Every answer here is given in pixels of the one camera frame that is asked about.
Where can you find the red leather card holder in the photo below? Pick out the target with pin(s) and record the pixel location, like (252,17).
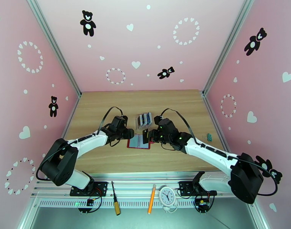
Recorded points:
(135,142)

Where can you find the dark plastic card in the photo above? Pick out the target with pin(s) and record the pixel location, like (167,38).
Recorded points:
(144,136)

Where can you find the clear acrylic card stand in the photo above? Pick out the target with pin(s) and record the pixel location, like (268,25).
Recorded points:
(138,123)

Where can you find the blue VIP card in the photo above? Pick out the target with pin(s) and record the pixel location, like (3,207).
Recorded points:
(149,117)

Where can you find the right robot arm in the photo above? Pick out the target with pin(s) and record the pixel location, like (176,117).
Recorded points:
(207,152)

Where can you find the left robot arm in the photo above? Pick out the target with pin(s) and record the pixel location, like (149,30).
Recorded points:
(88,140)

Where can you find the green binder clip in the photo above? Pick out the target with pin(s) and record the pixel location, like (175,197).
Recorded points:
(209,137)

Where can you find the white alarm clock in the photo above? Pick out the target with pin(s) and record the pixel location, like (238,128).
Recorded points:
(167,195)

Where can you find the orange pen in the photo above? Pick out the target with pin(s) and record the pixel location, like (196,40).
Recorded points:
(151,199)

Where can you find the small black circuit board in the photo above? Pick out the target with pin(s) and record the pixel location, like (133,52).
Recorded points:
(90,202)

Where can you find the circuit board with yellow connector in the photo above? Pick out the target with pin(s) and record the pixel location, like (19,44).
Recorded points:
(202,203)

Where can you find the aluminium table side rail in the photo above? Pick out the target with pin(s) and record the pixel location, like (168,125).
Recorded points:
(68,123)
(214,116)

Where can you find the aluminium front rail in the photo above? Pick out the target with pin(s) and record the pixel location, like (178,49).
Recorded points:
(135,187)

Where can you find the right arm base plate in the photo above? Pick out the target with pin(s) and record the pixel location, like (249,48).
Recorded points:
(185,187)

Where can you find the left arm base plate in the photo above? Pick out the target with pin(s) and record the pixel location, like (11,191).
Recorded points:
(101,186)

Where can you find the black bear wall sticker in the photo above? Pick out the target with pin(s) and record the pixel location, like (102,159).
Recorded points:
(253,44)
(164,73)
(53,111)
(269,168)
(88,26)

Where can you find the aluminium frame post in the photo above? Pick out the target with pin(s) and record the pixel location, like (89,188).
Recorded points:
(227,49)
(53,45)

